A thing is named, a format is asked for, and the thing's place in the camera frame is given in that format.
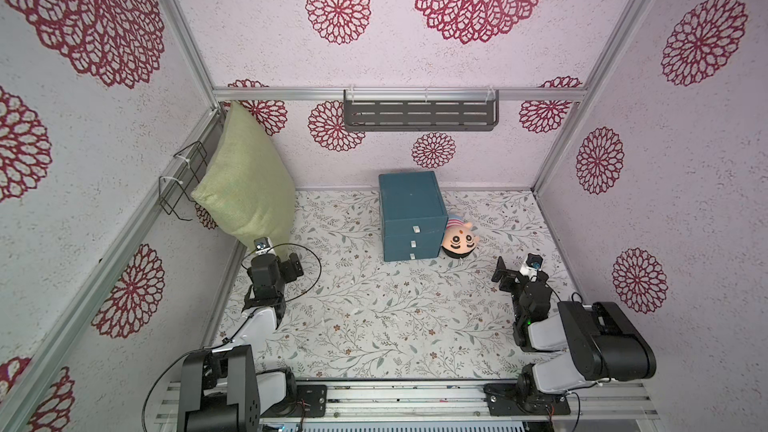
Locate teal drawer cabinet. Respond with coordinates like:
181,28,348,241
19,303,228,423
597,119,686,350
379,171,448,262

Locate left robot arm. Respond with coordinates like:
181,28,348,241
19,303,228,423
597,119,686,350
176,248,327,431

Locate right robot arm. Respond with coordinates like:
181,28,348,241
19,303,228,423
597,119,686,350
483,254,657,419

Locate cartoon face plush toy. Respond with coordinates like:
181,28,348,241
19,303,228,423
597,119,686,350
441,216,478,259

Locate green pillow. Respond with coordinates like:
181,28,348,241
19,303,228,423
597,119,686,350
191,101,296,250

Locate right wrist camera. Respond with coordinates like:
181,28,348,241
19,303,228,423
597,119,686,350
519,253,549,282

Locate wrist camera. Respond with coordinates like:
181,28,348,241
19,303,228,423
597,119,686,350
519,253,549,282
252,237,273,256

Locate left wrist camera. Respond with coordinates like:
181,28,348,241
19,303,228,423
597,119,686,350
252,237,273,256

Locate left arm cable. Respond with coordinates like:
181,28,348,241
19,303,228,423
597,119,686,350
140,242,323,432

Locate black wire rack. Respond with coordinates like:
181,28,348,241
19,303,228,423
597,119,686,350
157,140,208,222

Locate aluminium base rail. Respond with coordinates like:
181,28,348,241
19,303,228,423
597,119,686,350
154,377,660,424

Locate grey wall shelf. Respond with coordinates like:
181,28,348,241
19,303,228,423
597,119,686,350
342,90,499,132

